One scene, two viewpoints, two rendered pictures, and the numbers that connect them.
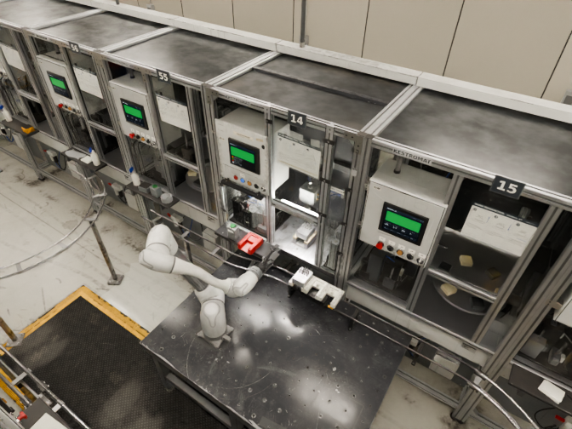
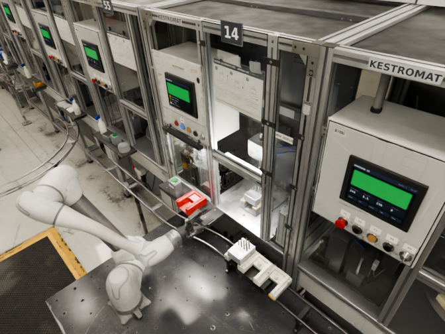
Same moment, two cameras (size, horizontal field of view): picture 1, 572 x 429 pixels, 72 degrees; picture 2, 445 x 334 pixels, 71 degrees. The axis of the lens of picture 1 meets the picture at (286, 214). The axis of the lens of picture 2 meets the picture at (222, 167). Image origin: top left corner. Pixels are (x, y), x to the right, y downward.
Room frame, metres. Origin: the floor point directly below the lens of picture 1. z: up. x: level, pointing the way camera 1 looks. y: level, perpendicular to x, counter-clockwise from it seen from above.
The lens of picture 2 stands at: (0.72, -0.33, 2.34)
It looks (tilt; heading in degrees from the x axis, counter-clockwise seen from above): 37 degrees down; 15
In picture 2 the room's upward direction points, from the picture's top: 3 degrees counter-clockwise
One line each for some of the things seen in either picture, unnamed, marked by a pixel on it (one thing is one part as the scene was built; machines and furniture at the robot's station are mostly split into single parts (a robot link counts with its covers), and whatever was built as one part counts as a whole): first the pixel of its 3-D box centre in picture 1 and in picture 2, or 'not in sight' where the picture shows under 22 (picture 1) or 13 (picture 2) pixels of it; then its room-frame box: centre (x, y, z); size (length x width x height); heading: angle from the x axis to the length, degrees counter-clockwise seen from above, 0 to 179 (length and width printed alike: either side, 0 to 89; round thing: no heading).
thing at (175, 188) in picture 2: (233, 231); (176, 186); (2.18, 0.40, 0.97); 0.08 x 0.08 x 0.12; 57
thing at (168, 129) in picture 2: (242, 187); (181, 135); (2.21, 0.31, 1.37); 0.36 x 0.04 x 0.04; 57
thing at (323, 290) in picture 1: (316, 289); (256, 270); (1.74, -0.22, 0.84); 0.36 x 0.14 x 0.10; 57
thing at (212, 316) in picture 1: (213, 317); (123, 285); (1.50, 0.47, 0.85); 0.18 x 0.16 x 0.22; 10
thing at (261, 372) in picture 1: (277, 341); (198, 329); (1.44, 0.04, 0.66); 1.50 x 1.06 x 0.04; 57
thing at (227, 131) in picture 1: (252, 151); (195, 91); (2.32, 0.24, 1.60); 0.42 x 0.29 x 0.46; 57
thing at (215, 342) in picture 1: (217, 331); (130, 303); (1.47, 0.45, 0.71); 0.22 x 0.18 x 0.06; 57
